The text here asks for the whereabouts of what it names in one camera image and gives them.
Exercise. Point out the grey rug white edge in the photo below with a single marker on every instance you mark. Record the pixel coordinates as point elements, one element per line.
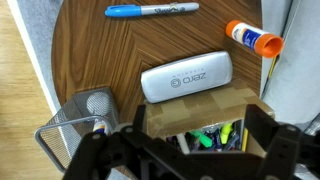
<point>36,40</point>

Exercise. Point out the narrow grey sofa cushion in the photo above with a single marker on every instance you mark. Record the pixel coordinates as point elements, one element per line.
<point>271,33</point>

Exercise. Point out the white glue stick blue label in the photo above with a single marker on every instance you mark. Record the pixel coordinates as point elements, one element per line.
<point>100,126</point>

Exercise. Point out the orange capped glue stick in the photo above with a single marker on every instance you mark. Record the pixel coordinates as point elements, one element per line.
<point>250,37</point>

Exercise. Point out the yellow pencil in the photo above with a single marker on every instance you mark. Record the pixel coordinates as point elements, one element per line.
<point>272,66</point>

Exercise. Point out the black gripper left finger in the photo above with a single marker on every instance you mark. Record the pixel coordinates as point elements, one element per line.
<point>100,150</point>

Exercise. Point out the blue capped Sharpie marker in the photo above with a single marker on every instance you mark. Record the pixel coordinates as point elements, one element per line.
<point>150,9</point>

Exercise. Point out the white pen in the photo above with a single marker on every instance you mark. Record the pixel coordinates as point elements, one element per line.
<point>183,143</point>

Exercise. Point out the silver glasses case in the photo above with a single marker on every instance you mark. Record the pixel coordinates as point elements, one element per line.
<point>186,78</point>

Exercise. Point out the brown cardboard box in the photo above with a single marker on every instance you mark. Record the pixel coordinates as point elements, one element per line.
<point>200,106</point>

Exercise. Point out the grey mesh pen holder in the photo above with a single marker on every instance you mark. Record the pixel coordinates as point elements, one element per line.
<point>63,130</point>

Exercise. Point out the yellow highlighter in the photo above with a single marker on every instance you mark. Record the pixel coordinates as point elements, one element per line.
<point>226,131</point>

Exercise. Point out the green highlighter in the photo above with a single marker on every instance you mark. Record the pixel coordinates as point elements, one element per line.
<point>201,138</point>

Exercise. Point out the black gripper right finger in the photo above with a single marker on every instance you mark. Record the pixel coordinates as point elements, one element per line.
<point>283,146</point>

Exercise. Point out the wide grey sofa cushion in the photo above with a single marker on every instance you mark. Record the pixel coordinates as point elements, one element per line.
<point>296,83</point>

